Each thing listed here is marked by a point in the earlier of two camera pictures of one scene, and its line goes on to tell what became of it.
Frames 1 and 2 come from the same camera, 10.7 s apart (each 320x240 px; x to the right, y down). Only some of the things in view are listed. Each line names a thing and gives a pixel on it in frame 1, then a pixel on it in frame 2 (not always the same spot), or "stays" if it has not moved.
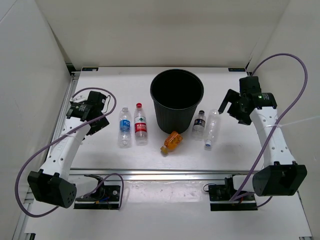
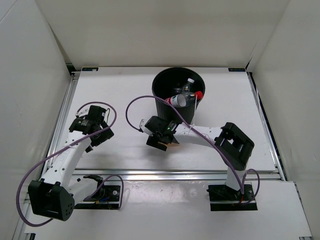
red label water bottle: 141,137 -> 184,99
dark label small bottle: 198,130 -> 186,88
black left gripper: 103,123 -> 104,136
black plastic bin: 176,94 stays
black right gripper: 233,96 -> 153,141
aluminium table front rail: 161,174 stays
